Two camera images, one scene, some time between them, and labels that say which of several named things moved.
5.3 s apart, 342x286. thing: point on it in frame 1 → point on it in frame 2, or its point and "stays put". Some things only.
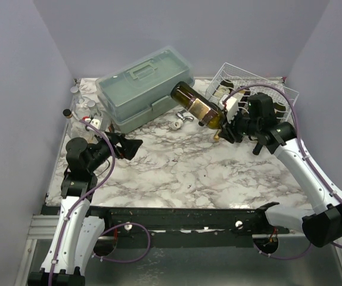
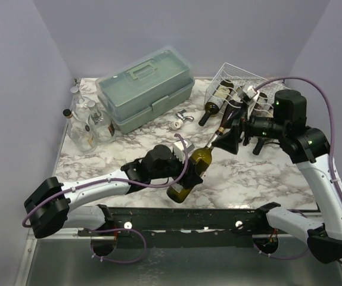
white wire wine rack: (233, 82) stays put
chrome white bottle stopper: (177, 124) stays put
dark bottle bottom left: (226, 87) stays put
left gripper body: (103, 149) → (176, 170)
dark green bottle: (199, 105) → (202, 159)
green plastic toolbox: (139, 95) stays put
